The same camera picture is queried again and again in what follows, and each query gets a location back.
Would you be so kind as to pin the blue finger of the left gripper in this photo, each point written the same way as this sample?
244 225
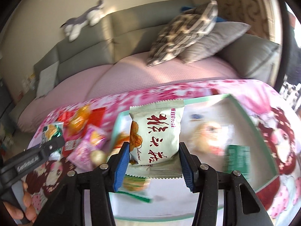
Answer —
27 161

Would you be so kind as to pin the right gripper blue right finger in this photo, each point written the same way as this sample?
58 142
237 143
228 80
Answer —
189 168

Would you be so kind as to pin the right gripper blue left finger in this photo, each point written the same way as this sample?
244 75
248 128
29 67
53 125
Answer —
120 166

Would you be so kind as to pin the clear cracker packet green trim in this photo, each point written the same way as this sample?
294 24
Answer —
136 187

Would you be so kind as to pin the steamed cake clear packet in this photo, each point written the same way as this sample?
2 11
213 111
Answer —
210 137

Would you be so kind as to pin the white peach crisp packet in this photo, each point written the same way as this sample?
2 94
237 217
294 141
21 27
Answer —
154 140

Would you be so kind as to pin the green snack packet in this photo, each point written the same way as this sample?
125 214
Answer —
237 157

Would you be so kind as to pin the red patterned packet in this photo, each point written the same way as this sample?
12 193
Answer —
96 117

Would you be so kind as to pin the orange bread packet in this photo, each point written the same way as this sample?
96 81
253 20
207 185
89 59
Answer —
79 120

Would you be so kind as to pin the red triangular snack packet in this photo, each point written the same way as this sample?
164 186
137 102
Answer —
65 117

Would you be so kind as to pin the yellow jelly cup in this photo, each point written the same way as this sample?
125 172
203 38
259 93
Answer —
97 158

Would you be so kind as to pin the purple yellow snack packet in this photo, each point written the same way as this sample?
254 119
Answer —
95 136

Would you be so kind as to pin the mint green cardboard tray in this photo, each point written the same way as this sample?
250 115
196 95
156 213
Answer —
170 198

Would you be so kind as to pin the pink swiss roll packet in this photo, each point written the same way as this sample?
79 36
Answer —
80 156

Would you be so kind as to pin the green white small packet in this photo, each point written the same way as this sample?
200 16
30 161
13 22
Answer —
49 132

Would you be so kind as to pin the pink sofa seat cover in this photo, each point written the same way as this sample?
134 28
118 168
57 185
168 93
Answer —
130 73

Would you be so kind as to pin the light grey small cushion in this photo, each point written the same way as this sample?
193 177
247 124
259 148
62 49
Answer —
47 80

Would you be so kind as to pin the pink cartoon printed blanket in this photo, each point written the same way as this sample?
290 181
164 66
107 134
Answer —
278 124

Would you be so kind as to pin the black cream patterned pillow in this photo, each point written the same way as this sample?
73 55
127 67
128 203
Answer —
181 32

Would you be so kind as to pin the grey sofa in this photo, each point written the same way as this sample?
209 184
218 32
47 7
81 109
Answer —
132 31

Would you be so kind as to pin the grey white plush toy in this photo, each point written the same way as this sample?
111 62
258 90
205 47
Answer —
73 26

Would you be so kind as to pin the patterned beige curtain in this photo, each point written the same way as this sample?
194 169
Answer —
264 16

